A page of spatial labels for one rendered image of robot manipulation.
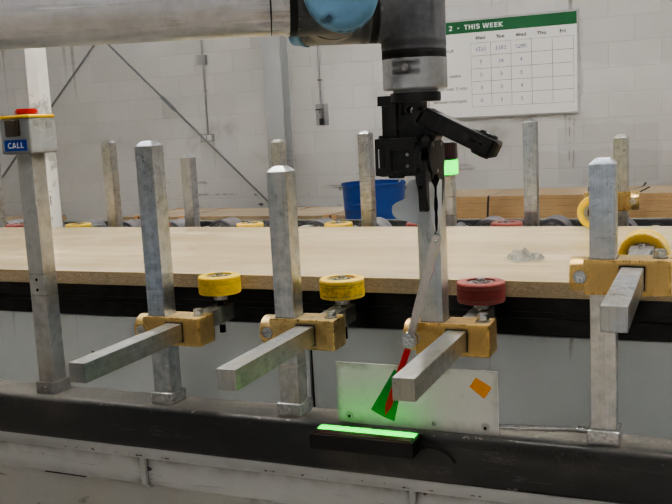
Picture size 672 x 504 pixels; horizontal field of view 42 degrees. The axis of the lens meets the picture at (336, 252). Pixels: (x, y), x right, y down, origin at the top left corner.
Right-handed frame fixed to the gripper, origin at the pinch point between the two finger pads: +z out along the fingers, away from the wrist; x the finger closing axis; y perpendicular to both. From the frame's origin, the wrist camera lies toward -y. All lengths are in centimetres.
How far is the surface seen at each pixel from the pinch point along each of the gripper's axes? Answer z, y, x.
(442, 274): 7.0, 0.7, -6.5
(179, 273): 12, 60, -25
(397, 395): 17.5, -0.7, 20.0
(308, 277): 11.8, 31.7, -25.2
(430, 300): 10.9, 2.5, -5.9
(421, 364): 15.2, -2.0, 13.7
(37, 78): -34, 158, -103
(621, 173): 0, -16, -115
